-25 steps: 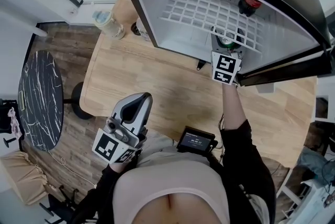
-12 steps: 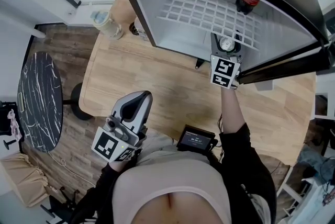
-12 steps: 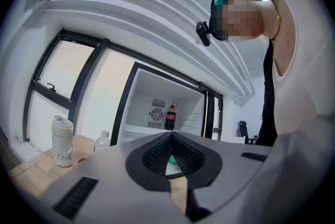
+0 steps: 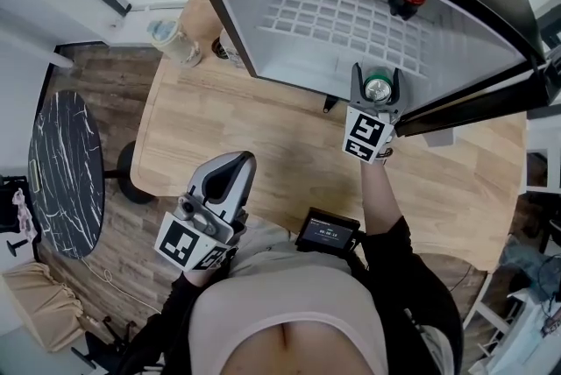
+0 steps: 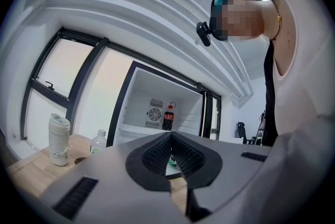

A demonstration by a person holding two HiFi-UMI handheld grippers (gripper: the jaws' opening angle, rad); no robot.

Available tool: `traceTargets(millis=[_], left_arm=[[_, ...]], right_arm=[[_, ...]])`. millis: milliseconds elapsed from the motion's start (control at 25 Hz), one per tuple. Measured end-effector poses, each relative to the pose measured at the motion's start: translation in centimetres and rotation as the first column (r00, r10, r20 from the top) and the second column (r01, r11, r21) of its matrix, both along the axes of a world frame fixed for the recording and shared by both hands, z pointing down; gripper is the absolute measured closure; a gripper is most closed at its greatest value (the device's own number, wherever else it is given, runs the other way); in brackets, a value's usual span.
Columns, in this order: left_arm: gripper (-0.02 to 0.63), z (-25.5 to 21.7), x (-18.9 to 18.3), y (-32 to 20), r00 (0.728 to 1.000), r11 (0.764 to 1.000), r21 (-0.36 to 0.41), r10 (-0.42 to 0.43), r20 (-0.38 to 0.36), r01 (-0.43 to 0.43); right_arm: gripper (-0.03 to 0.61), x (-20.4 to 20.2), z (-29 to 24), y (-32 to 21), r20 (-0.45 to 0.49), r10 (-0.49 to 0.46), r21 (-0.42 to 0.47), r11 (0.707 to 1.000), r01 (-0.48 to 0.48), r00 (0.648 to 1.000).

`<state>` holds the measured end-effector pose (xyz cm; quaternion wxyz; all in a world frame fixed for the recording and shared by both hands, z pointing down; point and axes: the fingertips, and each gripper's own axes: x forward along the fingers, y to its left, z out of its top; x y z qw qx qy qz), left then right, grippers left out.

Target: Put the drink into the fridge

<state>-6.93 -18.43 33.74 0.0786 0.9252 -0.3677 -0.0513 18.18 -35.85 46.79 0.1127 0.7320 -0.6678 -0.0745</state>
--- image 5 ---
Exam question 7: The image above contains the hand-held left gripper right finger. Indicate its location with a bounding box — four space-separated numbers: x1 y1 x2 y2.
170 131 280 223

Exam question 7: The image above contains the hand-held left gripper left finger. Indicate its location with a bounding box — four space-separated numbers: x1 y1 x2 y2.
39 131 189 224

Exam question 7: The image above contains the clear water bottle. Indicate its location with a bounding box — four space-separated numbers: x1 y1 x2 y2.
90 129 107 155

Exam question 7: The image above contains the dark cola bottle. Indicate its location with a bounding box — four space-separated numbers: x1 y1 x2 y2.
162 105 175 131

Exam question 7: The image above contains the black mini fridge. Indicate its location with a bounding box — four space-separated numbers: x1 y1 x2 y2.
106 60 222 181

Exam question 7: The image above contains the black office chair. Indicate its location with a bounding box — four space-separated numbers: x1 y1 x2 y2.
237 121 256 145

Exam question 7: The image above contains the person's body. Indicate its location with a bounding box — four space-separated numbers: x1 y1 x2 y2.
209 0 335 148

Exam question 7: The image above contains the black framed window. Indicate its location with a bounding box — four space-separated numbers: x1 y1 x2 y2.
20 26 207 150

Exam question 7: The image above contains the white ceiling pipe run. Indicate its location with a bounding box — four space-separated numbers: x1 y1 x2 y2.
33 0 254 108

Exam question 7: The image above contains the cream tumbler with rope strap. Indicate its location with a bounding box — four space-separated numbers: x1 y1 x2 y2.
48 113 71 167

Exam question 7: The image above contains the black head camera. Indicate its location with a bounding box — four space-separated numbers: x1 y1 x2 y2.
196 21 213 47

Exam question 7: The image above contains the black head strap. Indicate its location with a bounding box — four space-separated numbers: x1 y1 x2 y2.
209 0 228 41

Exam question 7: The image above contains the black cord necklace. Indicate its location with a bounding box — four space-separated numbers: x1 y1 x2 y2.
271 7 283 41

